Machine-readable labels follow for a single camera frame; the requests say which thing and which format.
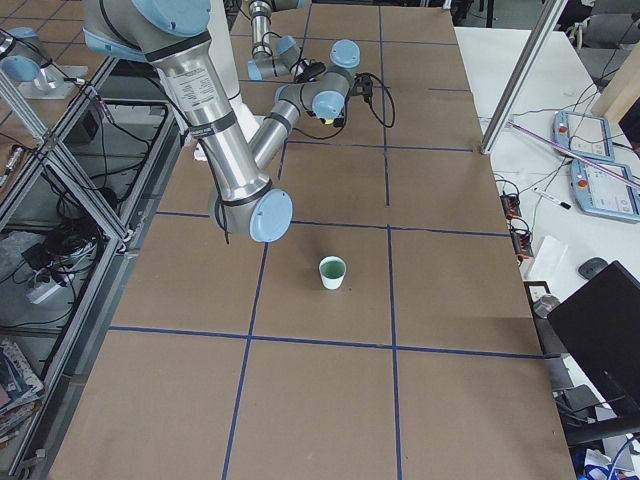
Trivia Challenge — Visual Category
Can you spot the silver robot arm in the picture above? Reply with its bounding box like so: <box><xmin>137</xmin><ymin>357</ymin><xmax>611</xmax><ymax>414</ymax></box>
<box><xmin>83</xmin><ymin>1</ymin><xmax>360</xmax><ymax>242</ymax></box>
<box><xmin>247</xmin><ymin>0</ymin><xmax>310</xmax><ymax>82</ymax></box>

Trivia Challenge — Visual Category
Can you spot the green plastic cup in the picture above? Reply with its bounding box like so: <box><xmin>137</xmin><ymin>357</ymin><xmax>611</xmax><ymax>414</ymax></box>
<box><xmin>318</xmin><ymin>256</ymin><xmax>346</xmax><ymax>290</ymax></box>

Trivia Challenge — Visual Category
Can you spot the stack of books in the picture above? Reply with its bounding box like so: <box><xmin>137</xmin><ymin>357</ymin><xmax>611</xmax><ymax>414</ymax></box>
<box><xmin>1</xmin><ymin>337</ymin><xmax>45</xmax><ymax>445</ymax></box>

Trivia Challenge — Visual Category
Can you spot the metal cylinder weight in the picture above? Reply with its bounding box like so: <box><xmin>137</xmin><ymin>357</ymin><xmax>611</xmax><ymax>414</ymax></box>
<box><xmin>532</xmin><ymin>294</ymin><xmax>560</xmax><ymax>319</ymax></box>

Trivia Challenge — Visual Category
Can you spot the black marker pen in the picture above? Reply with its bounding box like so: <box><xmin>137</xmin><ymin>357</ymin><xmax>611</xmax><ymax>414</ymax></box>
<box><xmin>533</xmin><ymin>187</ymin><xmax>572</xmax><ymax>210</ymax></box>

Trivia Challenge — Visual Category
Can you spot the grey computer mouse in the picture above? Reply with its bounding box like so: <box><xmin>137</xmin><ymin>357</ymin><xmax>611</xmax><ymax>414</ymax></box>
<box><xmin>578</xmin><ymin>257</ymin><xmax>608</xmax><ymax>280</ymax></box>

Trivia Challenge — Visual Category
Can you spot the lower blue teach pendant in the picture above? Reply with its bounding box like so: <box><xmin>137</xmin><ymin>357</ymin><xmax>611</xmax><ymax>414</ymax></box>
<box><xmin>570</xmin><ymin>160</ymin><xmax>639</xmax><ymax>223</ymax></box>

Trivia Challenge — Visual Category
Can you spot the blue teach pendant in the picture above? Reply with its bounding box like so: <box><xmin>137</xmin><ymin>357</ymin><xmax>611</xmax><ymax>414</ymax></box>
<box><xmin>552</xmin><ymin>110</ymin><xmax>615</xmax><ymax>162</ymax></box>
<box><xmin>570</xmin><ymin>160</ymin><xmax>639</xmax><ymax>223</ymax></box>

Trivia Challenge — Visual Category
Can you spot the upper blue teach pendant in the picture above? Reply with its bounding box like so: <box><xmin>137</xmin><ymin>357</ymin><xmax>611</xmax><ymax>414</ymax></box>
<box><xmin>552</xmin><ymin>110</ymin><xmax>615</xmax><ymax>162</ymax></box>

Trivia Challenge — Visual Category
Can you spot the black laptop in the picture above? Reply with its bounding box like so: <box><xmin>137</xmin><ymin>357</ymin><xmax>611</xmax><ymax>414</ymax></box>
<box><xmin>548</xmin><ymin>260</ymin><xmax>639</xmax><ymax>416</ymax></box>

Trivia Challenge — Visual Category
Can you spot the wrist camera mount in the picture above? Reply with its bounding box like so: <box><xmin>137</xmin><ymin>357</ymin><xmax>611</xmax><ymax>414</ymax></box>
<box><xmin>349</xmin><ymin>73</ymin><xmax>374</xmax><ymax>104</ymax></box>

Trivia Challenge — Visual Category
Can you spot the aluminium frame post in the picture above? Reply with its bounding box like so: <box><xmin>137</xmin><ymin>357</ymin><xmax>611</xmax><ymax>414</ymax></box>
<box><xmin>480</xmin><ymin>0</ymin><xmax>567</xmax><ymax>154</ymax></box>

